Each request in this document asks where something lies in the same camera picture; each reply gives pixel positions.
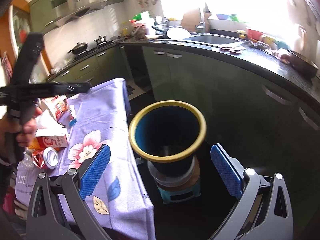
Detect steel pot on stove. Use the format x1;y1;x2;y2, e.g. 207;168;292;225
95;35;108;46

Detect blue bin with yellow rim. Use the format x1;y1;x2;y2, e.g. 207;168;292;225
129;100;207;177

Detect crushed red soda can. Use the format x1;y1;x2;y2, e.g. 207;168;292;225
31;147;59;170

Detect green lower kitchen cabinets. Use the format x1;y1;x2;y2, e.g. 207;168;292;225
47;43;320;230

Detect wooden cutting board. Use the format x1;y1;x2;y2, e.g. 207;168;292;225
181;8;201;32

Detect stainless kitchen sink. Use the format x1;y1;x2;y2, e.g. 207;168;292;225
183;34;245;47

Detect red and white carton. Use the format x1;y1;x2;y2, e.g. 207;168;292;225
40;95;77;127

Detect person's left hand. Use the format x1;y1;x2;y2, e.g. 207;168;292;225
1;107;42;148

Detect white red-print milk box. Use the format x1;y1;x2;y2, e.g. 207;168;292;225
29;128;69;150

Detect steel range hood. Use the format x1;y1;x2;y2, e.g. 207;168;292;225
53;0;108;27

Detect purple floral tablecloth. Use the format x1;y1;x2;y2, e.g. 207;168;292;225
49;78;156;239

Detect black wok on stove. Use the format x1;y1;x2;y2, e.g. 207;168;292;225
68;42;88;55

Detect white plate by sink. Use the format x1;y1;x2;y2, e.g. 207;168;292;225
166;27;191;40

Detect dark pan on counter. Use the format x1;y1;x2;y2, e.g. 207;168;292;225
289;49;318;79

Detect teal plastic stool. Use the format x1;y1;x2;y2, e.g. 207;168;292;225
156;179;201;204

